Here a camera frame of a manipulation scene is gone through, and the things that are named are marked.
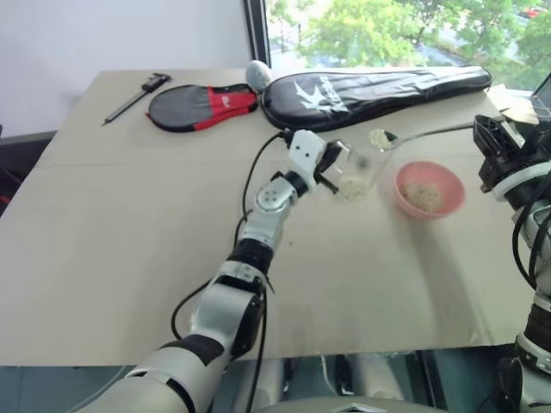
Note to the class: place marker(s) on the grey egg-shaped object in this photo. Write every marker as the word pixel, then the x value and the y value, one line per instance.
pixel 258 74

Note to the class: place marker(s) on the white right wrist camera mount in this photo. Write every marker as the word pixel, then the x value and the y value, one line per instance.
pixel 518 177

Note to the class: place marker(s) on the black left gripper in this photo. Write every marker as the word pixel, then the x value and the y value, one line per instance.
pixel 326 165

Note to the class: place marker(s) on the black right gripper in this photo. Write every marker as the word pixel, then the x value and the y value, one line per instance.
pixel 499 165

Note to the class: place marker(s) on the grey robot torso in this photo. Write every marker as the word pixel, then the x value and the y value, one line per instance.
pixel 348 406

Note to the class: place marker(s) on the oatmeal in glass mug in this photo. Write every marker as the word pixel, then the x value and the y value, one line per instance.
pixel 353 189

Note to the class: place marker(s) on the black window frame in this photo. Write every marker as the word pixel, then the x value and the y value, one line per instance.
pixel 257 30

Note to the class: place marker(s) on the black badminton racket cover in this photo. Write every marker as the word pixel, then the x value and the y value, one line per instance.
pixel 374 96

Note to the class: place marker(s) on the brown cardboard box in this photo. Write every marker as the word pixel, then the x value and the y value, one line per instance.
pixel 514 107

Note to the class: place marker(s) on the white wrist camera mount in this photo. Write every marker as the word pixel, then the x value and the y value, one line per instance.
pixel 518 177
pixel 305 151

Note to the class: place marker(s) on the pink bowl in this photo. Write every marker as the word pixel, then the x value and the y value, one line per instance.
pixel 445 195

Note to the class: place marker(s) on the metal spoon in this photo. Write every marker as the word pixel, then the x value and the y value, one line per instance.
pixel 424 133

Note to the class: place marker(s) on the dark laptop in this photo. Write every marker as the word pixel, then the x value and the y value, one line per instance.
pixel 543 94

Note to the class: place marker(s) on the clear glass mug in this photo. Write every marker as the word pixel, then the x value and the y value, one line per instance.
pixel 360 170

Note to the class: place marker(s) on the red black paddle cover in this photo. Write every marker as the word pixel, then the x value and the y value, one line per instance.
pixel 193 107

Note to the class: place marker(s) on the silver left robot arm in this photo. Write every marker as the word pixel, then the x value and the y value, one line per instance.
pixel 258 232

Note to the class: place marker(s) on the black digital caliper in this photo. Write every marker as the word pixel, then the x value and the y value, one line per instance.
pixel 133 96

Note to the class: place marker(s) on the oatmeal in pink bowl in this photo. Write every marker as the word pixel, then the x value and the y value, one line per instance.
pixel 424 193

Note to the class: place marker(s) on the oatmeal on spoon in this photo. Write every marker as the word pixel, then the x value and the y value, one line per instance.
pixel 379 138

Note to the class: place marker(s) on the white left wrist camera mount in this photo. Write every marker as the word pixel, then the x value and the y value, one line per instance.
pixel 305 151

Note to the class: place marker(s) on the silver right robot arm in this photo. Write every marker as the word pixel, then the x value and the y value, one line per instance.
pixel 536 215

